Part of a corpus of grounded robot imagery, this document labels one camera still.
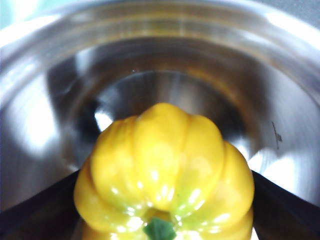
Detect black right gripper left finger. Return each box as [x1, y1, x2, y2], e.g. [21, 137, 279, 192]
[0, 168, 85, 240]

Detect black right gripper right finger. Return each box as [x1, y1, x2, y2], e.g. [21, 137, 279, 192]
[250, 169, 320, 240]

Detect yellow toy pumpkin green stem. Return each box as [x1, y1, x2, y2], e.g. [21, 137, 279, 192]
[73, 102, 256, 240]

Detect mint green pot long handle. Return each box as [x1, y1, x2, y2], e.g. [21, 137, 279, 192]
[0, 0, 320, 240]

